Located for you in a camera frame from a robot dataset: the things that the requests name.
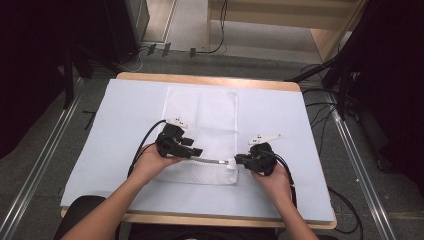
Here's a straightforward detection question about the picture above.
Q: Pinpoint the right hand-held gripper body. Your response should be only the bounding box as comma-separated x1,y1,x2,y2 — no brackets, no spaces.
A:
247,133,283,177

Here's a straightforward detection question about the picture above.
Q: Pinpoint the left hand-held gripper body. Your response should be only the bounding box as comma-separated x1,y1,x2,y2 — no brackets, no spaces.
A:
155,117,190,159

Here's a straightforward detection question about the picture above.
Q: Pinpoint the white mesh laundry bag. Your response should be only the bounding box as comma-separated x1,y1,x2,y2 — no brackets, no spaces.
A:
155,86,240,186

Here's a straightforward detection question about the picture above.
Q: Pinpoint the person's right hand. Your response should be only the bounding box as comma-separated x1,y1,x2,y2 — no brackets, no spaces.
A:
251,162,294,203

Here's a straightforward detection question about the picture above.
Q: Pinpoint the person's left hand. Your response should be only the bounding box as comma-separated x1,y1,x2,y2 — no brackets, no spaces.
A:
130,142,184,184

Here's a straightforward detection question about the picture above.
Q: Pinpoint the white table sheet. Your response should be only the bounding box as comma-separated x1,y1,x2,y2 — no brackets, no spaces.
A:
60,78,336,223

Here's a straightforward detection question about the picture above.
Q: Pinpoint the wooden table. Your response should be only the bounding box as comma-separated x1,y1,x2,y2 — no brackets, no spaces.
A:
60,71,338,230

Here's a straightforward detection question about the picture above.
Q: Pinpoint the person's dark clothing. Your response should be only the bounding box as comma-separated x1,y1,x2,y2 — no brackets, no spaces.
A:
128,223,279,240

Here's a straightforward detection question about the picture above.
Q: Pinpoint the black stand leg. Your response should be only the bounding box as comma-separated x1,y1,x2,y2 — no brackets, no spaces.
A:
62,46,77,110

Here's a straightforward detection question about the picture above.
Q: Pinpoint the person's dark trouser knee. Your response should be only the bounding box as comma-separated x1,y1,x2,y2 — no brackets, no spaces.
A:
53,195,108,240

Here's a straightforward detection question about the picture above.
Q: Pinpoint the light wooden shelf unit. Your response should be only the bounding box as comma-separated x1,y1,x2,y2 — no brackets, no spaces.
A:
205,0,368,63

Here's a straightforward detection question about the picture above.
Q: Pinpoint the black curtain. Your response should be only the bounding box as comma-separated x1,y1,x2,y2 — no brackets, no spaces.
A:
0,0,139,159
328,0,424,198

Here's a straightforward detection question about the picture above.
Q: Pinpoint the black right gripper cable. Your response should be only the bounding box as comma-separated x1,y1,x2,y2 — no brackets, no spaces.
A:
272,152,298,209

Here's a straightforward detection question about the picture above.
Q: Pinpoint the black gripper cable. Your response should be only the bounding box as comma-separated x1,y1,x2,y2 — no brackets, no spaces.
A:
127,119,168,178
272,152,298,209

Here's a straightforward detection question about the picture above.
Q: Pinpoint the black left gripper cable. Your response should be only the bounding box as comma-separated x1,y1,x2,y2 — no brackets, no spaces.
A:
127,119,168,178

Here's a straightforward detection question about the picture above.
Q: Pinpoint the metal floor rail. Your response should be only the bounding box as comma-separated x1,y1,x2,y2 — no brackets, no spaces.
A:
324,91,398,240
0,79,84,240

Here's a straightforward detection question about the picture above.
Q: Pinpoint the black floor cable loop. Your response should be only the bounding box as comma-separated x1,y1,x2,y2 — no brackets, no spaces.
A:
327,185,364,235

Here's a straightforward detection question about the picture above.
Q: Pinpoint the black stand with cables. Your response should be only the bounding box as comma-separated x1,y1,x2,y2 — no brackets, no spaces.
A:
284,56,354,122

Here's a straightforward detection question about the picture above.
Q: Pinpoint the black hanging cable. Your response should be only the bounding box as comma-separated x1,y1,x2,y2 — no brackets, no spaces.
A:
195,0,230,55

